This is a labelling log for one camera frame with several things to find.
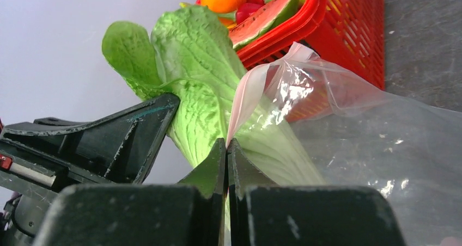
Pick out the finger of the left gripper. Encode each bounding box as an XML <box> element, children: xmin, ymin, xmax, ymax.
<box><xmin>1</xmin><ymin>93</ymin><xmax>180</xmax><ymax>187</ymax></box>

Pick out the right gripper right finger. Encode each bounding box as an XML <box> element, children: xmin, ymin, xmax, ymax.
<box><xmin>227</xmin><ymin>140</ymin><xmax>405</xmax><ymax>245</ymax></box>

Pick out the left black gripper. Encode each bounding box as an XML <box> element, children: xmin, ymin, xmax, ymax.
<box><xmin>1</xmin><ymin>172</ymin><xmax>72</xmax><ymax>245</ymax></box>

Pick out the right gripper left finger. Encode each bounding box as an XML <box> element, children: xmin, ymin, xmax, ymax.
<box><xmin>34</xmin><ymin>138</ymin><xmax>227</xmax><ymax>245</ymax></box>

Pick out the clear zip top bag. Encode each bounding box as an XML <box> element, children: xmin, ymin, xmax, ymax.
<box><xmin>228</xmin><ymin>43</ymin><xmax>461</xmax><ymax>245</ymax></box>

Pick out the toy napa cabbage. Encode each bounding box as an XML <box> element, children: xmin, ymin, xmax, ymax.
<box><xmin>101</xmin><ymin>5</ymin><xmax>325</xmax><ymax>186</ymax></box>

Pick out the red plastic basket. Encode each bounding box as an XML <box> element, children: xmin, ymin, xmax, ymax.
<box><xmin>238</xmin><ymin>0</ymin><xmax>387</xmax><ymax>122</ymax></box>

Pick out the toy watermelon slice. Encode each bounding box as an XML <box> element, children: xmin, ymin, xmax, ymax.
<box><xmin>229</xmin><ymin>0</ymin><xmax>299</xmax><ymax>51</ymax></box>

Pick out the red toy chili pepper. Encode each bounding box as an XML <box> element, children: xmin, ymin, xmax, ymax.
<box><xmin>235</xmin><ymin>0</ymin><xmax>273</xmax><ymax>24</ymax></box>

